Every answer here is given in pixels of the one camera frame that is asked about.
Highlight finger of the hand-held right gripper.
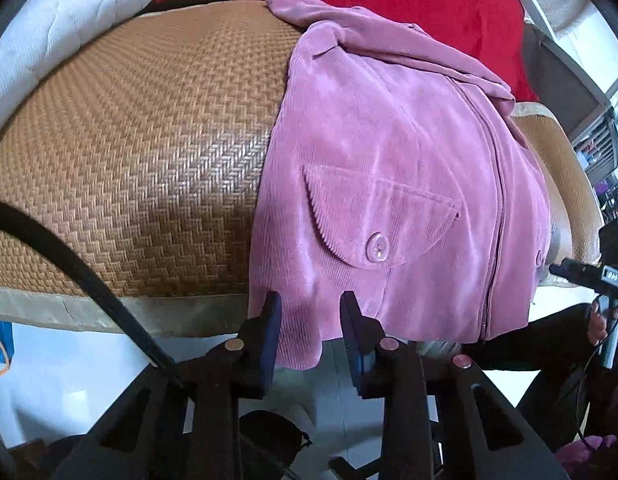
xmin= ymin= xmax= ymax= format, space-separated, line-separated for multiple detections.
xmin=549 ymin=258 xmax=604 ymax=292

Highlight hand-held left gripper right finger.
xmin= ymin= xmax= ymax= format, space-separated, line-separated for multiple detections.
xmin=340 ymin=290 xmax=570 ymax=480

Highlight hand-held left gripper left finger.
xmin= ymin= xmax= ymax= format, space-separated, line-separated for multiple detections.
xmin=54 ymin=291 xmax=283 ymax=480

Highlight pink corduroy jacket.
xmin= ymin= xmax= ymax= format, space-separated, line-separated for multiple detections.
xmin=248 ymin=0 xmax=552 ymax=372

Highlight person's right hand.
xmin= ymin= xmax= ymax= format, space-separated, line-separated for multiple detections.
xmin=586 ymin=301 xmax=612 ymax=347

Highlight person's dark pants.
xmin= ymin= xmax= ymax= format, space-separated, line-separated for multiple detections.
xmin=459 ymin=302 xmax=615 ymax=453

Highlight black bag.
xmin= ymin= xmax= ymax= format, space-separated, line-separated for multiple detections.
xmin=238 ymin=410 xmax=313 ymax=480

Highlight pink fuzzy cloth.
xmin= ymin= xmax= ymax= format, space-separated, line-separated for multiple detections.
xmin=559 ymin=434 xmax=618 ymax=480

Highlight woven rattan mat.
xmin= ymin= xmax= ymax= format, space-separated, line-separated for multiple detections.
xmin=0 ymin=0 xmax=602 ymax=337

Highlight white quilted pillow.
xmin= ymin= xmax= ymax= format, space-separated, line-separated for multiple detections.
xmin=0 ymin=0 xmax=162 ymax=148

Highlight black cable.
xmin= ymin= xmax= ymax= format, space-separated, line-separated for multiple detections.
xmin=0 ymin=200 xmax=186 ymax=392

